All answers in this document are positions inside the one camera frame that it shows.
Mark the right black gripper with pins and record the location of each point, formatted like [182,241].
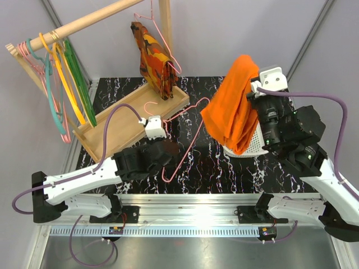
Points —
[256,100]

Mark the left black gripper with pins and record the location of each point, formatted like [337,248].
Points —
[150,142]

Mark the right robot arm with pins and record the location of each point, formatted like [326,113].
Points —
[293,138]

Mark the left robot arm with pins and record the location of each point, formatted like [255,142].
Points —
[55,196]

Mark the camouflage orange trousers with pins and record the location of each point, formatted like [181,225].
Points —
[155,63]

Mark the green plastic hanger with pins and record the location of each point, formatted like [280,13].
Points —
[80,82]

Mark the teal plastic hanger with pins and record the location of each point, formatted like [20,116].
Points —
[56,110]

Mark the yellow plastic hanger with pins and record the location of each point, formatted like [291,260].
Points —
[64,74]

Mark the white perforated plastic basket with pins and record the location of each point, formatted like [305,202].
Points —
[254,149]

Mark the wooden clothes rack base tray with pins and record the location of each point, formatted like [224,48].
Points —
[124,129]

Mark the pink hangers bunch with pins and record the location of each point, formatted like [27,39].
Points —
[38,67]

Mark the wooden hanging rod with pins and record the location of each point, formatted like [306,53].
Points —
[81,23]

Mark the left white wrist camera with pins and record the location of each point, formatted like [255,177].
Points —
[153,127]

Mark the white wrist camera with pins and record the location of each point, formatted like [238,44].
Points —
[153,127]
[269,78]

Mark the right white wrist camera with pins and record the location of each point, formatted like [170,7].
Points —
[269,78]

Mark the aluminium front rail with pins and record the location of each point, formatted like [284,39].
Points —
[172,215]

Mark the left wooden slanted post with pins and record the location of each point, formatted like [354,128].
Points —
[33,75]

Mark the wooden upright post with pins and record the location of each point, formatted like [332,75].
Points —
[166,24]

